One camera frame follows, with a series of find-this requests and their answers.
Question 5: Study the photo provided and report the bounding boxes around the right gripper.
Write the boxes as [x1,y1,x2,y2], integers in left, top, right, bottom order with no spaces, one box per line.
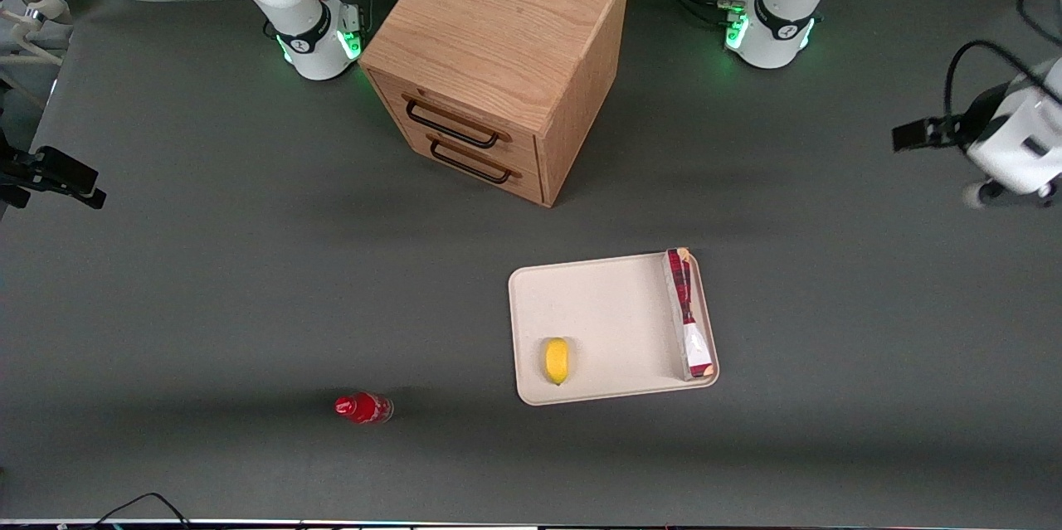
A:
[0,129,108,211]

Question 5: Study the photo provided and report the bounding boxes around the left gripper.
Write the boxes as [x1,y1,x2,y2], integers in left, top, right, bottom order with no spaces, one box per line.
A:
[892,57,1062,192]

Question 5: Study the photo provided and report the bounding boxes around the red cookie box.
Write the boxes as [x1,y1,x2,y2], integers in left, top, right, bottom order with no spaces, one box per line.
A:
[665,247,717,382]

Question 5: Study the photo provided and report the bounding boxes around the beige plastic tray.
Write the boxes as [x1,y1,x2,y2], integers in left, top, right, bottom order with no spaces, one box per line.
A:
[508,250,720,406]

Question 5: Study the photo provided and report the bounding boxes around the red plastic bottle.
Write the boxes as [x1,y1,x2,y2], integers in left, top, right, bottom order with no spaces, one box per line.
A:
[334,391,394,425]

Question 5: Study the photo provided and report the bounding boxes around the yellow lemon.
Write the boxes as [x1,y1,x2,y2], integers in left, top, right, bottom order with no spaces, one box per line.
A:
[544,337,570,387]

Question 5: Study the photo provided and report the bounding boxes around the oak wooden drawer cabinet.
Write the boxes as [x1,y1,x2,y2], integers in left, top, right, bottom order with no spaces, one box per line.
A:
[358,0,630,208]

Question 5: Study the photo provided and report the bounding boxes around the white hose bundle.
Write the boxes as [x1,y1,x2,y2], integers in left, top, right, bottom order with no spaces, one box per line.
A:
[0,0,74,68]

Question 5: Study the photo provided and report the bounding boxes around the black thin loose cable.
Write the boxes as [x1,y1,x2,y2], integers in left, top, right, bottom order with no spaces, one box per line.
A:
[81,493,193,530]

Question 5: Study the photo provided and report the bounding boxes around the large black drawer handle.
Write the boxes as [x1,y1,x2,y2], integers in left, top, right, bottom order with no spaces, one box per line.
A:
[404,95,502,150]

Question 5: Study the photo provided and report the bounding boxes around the small black drawer handle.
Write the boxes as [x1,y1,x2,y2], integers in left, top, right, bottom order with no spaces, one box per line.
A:
[428,139,514,186]

